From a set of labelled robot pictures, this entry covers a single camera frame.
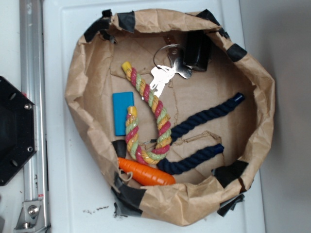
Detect silver keys on ring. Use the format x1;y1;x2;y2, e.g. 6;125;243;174
150;43;192;98

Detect blue rectangular block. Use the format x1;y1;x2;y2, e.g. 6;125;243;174
112;92;134;136

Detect aluminium extrusion rail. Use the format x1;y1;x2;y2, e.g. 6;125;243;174
19;0;51;233

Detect metal corner bracket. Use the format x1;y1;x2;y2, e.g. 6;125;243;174
14;200;46;233

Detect dark blue twisted rope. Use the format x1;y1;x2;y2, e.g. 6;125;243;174
156;92;245;176

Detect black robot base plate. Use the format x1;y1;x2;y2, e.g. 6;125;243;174
0;76;36;186

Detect orange plastic carrot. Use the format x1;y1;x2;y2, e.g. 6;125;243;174
118;158;176;186

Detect brown paper bag bin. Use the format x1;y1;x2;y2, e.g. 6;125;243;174
65;9;275;226

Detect multicolored twisted rope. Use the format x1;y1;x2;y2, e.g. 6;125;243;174
121;61;173;166

